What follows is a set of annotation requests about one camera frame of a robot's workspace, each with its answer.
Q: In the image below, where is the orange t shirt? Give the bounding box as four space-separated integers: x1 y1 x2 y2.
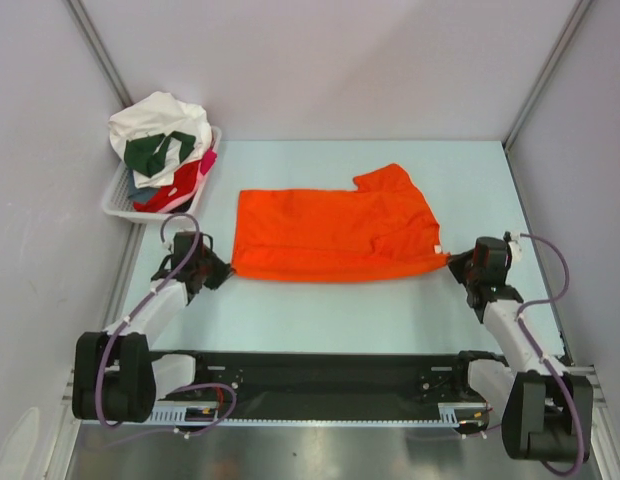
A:
232 163 449 283

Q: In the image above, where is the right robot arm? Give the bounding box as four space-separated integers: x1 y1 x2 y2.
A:
448 234 594 473

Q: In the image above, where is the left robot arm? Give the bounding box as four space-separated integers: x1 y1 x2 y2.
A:
72 231 233 428

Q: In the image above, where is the red t shirt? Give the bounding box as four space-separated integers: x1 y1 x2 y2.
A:
133 159 204 214

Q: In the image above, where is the grey t shirt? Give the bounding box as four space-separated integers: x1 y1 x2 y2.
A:
127 170 159 204

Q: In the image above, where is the white plastic basket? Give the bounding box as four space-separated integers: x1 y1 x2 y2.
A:
100 125 224 227

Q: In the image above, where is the pink garment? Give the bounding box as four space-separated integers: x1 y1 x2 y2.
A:
199 149 217 177

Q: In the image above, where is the green and white t shirt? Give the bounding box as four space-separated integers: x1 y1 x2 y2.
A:
123 131 196 177

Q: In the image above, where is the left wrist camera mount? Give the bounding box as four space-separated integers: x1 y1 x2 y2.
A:
162 238 174 252

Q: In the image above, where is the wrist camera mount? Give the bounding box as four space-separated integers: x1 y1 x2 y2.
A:
504 231 523 263
162 238 174 252

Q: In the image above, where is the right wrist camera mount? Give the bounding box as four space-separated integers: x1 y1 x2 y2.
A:
504 231 523 263

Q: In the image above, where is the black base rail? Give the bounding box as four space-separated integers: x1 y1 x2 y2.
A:
164 350 500 409

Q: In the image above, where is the white slotted cable duct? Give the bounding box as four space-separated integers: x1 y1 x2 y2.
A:
145 400 486 428

